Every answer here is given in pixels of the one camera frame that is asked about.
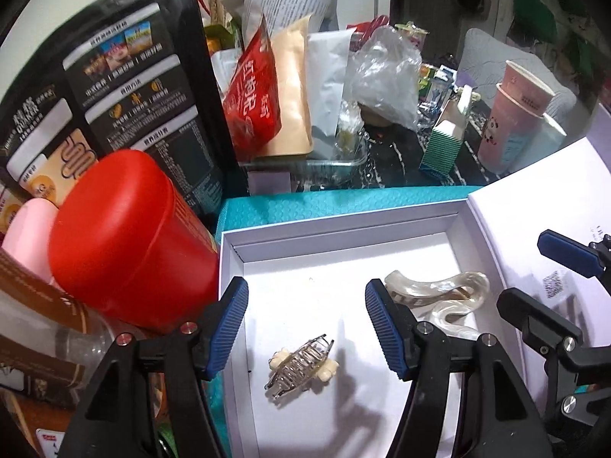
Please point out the white appliance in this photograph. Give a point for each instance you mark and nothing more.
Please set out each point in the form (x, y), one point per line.
(52, 0)

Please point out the pink rounded bottle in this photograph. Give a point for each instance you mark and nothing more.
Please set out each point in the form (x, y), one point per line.
(26, 233)

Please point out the printed paper sheet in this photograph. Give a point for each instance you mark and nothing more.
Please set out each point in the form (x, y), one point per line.
(286, 4)

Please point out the glass tray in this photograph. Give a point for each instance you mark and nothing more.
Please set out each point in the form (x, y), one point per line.
(305, 169)

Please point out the pearly clear hair claw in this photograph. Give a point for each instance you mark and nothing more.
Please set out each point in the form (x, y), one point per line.
(439, 286)

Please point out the clear jar brown label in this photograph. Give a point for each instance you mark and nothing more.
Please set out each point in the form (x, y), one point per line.
(43, 296)

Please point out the black printed pouch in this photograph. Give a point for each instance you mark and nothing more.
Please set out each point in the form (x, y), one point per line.
(143, 81)

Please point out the green striped box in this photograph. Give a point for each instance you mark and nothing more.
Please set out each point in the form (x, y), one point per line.
(441, 148)

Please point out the clear plastic bag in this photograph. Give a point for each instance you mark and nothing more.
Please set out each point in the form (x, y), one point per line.
(382, 76)

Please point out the stacked pink paper cups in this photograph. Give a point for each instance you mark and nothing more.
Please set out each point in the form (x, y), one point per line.
(506, 124)

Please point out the teal mat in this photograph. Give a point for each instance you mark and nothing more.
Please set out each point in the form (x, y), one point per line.
(334, 205)

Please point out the white pouch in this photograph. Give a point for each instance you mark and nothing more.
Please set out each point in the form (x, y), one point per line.
(324, 81)

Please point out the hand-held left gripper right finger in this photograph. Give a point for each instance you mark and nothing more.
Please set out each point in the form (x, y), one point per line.
(382, 329)

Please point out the metal flower hair claw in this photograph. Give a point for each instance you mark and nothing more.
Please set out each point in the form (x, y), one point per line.
(298, 365)

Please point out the lavender gift box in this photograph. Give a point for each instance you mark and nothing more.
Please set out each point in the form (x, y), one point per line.
(296, 296)

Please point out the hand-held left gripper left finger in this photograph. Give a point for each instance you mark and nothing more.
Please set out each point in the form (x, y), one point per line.
(229, 329)

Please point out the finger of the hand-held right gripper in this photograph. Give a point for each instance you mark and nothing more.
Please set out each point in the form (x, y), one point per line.
(568, 250)
(553, 324)

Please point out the red snack packet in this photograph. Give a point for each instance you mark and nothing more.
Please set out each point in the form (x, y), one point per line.
(250, 95)

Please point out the green tote bag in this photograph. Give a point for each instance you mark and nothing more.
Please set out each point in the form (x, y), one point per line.
(537, 9)

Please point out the red canister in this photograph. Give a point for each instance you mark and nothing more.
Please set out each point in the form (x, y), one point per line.
(129, 238)

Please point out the beige packet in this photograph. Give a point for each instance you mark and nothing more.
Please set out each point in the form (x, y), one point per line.
(291, 95)

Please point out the grey leaf print pillow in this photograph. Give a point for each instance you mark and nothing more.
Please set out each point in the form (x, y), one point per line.
(482, 52)

